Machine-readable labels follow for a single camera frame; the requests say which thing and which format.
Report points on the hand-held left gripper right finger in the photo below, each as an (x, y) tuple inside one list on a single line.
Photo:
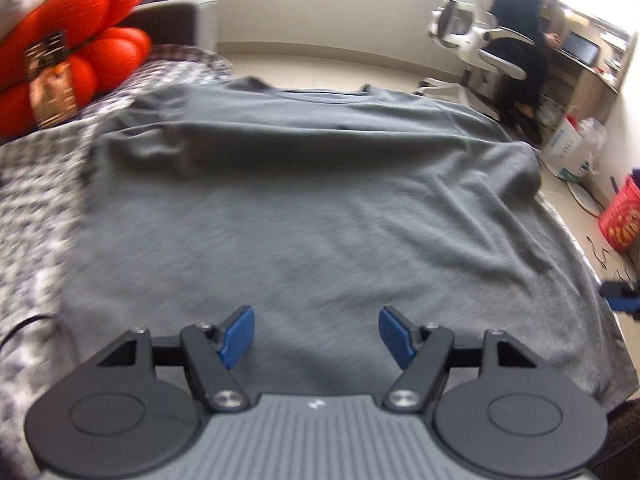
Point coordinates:
[(395, 335)]

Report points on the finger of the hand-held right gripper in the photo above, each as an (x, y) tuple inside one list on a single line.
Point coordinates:
[(622, 297)]

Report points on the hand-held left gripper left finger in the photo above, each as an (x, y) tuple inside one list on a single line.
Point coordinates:
[(237, 335)]

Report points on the grey t-shirt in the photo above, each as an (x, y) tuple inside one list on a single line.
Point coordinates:
[(320, 210)]

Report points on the red basket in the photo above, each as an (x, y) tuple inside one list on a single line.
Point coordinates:
[(620, 215)]

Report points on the white round disc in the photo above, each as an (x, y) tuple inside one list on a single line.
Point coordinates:
[(582, 197)]

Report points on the white paper bag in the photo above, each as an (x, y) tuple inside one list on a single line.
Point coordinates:
[(562, 147)]

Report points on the clear plastic bag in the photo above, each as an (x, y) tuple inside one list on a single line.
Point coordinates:
[(592, 135)]

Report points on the wooden desk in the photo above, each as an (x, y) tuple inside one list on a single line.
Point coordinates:
[(600, 82)]

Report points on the grey checked quilted blanket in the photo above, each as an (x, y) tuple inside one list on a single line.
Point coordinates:
[(30, 200)]

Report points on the black laptop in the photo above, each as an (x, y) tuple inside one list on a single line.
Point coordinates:
[(582, 50)]

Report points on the white office chair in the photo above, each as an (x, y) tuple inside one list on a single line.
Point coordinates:
[(465, 25)]

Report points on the dark grey sofa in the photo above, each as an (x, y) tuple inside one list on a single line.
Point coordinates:
[(170, 20)]

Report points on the red pumpkin cushion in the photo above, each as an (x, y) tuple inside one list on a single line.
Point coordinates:
[(85, 10)]

